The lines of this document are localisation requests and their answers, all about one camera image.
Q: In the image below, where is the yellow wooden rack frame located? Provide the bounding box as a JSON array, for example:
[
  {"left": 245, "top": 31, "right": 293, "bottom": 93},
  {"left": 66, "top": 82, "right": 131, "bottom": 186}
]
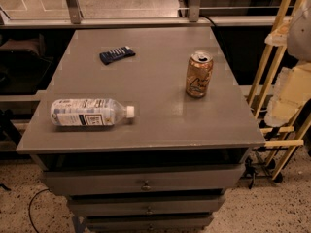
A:
[{"left": 247, "top": 0, "right": 311, "bottom": 183}]

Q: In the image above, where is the bottom grey drawer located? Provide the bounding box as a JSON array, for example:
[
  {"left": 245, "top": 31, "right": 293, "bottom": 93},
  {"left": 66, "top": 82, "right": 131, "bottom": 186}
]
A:
[{"left": 86, "top": 215, "right": 213, "bottom": 232}]

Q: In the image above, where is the black floor cable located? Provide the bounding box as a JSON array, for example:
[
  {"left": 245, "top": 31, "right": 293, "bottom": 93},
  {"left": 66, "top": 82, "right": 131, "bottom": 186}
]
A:
[{"left": 27, "top": 187, "right": 51, "bottom": 233}]

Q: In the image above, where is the grey drawer cabinet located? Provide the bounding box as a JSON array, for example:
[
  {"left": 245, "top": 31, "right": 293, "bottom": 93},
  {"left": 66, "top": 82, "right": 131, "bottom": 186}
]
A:
[{"left": 17, "top": 26, "right": 263, "bottom": 221}]

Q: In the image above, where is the top grey drawer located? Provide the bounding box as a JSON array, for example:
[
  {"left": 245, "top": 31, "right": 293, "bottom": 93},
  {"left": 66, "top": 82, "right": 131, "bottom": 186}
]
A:
[{"left": 42, "top": 164, "right": 245, "bottom": 196}]

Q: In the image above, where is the clear plastic water bottle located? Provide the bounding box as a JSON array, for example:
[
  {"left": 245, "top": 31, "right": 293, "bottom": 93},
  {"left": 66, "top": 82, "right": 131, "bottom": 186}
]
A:
[{"left": 50, "top": 98, "right": 135, "bottom": 126}]

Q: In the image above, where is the blue rxbar blueberry bar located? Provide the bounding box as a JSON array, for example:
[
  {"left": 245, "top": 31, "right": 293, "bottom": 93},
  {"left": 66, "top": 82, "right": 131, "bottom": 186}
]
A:
[{"left": 99, "top": 46, "right": 135, "bottom": 65}]

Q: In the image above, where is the orange soda can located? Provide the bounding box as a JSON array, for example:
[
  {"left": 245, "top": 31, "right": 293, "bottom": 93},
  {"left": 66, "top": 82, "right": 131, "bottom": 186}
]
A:
[{"left": 186, "top": 50, "right": 214, "bottom": 98}]

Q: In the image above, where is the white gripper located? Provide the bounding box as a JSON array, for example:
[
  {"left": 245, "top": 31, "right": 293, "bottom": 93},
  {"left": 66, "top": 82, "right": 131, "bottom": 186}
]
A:
[{"left": 264, "top": 63, "right": 311, "bottom": 127}]

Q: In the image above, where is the middle grey drawer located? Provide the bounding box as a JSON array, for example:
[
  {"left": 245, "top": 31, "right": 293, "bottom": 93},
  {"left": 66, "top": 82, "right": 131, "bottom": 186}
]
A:
[{"left": 68, "top": 196, "right": 225, "bottom": 216}]

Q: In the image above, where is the grey drawer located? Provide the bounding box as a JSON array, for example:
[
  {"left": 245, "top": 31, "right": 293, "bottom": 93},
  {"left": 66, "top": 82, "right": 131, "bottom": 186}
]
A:
[
  {"left": 86, "top": 215, "right": 213, "bottom": 232},
  {"left": 42, "top": 164, "right": 245, "bottom": 196},
  {"left": 68, "top": 196, "right": 225, "bottom": 216}
]

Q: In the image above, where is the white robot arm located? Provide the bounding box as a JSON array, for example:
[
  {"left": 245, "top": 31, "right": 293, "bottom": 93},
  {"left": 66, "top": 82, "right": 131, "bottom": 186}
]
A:
[{"left": 264, "top": 0, "right": 311, "bottom": 127}]

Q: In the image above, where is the grey metal railing frame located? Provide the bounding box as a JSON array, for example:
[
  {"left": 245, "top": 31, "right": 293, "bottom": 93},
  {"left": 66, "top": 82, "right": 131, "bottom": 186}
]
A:
[{"left": 0, "top": 0, "right": 281, "bottom": 28}]

